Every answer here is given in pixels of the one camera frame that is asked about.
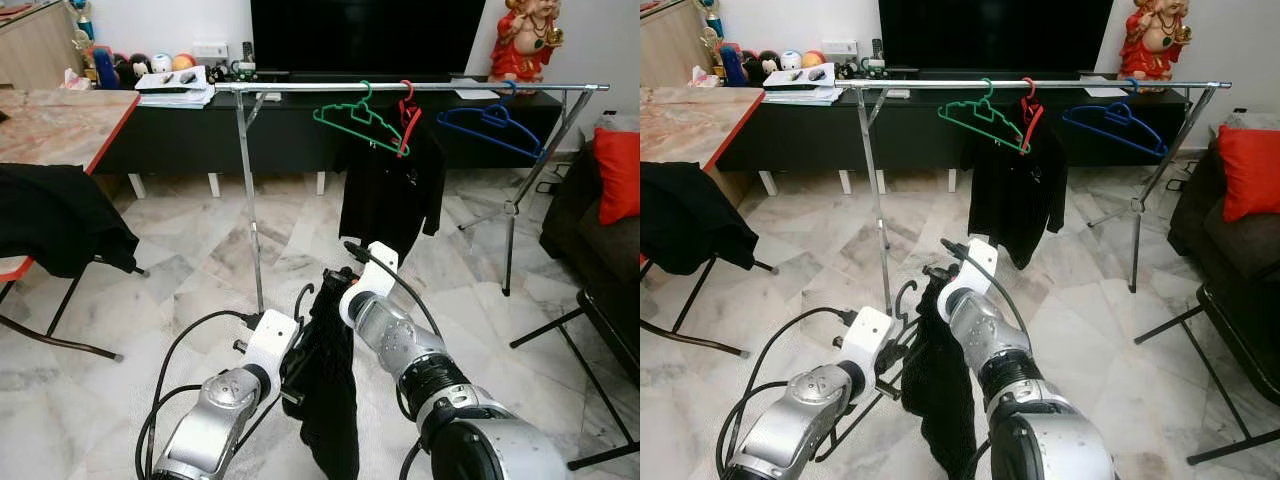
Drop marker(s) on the black plush toy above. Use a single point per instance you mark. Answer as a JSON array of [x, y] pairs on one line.
[[132, 70], [762, 68]]

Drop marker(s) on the silver metal clothes rack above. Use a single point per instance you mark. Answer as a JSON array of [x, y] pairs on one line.
[[251, 200], [876, 200]]

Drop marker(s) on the white wall socket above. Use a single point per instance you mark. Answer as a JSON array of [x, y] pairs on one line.
[[210, 52], [838, 49]]

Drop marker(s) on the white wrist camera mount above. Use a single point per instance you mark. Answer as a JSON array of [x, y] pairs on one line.
[[970, 270], [865, 342], [372, 275], [270, 345]]

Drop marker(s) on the white paper sheet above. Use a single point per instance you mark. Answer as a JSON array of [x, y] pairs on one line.
[[1105, 92], [478, 95]]

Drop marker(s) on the red plastic hanger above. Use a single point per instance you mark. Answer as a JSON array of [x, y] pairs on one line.
[[1033, 128], [410, 130]]

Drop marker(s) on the black shirt yellow logo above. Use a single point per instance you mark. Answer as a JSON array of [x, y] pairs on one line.
[[330, 400], [940, 400]]

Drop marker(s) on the black polo shirt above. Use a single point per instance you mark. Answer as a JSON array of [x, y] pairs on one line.
[[390, 200], [1015, 200]]

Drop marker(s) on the dark brown fabric sofa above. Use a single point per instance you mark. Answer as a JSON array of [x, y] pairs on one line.
[[580, 230], [1230, 250]]

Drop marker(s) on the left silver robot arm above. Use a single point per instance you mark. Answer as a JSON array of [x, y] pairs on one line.
[[790, 420], [215, 420]]

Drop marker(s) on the red gold figurine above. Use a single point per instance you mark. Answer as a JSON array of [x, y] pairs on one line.
[[520, 50], [1150, 48]]

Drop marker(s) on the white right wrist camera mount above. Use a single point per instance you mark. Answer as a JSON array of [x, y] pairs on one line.
[[970, 270], [372, 275]]

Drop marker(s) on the pink white tissue box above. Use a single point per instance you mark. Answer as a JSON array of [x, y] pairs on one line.
[[707, 78], [76, 80]]

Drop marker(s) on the green plastic hanger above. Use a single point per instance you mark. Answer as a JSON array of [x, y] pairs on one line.
[[1023, 147], [400, 150]]

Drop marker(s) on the white blue ball toy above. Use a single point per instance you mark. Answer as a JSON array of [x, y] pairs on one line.
[[791, 60], [161, 63]]

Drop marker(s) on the black garment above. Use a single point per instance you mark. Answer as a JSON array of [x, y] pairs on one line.
[[690, 215], [60, 220]]

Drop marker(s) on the black folding chair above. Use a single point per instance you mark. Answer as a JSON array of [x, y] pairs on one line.
[[610, 320], [1250, 330]]

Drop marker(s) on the blue plastic hanger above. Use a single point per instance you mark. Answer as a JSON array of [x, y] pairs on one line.
[[497, 118], [1120, 115]]

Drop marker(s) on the stack of white papers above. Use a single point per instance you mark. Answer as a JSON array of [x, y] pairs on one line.
[[175, 96], [800, 94]]

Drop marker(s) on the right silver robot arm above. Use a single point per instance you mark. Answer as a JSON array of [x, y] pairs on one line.
[[1050, 440], [480, 440]]

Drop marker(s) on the black TV cabinet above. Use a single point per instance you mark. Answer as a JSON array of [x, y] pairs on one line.
[[200, 140], [820, 140]]

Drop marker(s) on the red pillow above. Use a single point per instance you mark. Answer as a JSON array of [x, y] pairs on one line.
[[618, 175], [1250, 172]]

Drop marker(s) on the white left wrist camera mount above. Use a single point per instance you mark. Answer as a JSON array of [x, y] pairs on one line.
[[270, 345], [865, 342]]

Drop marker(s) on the orange ball toy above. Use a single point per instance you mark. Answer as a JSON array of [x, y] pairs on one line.
[[184, 62], [814, 59]]

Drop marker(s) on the marble red-edged folding table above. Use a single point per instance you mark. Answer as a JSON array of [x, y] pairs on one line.
[[50, 125], [680, 125]]

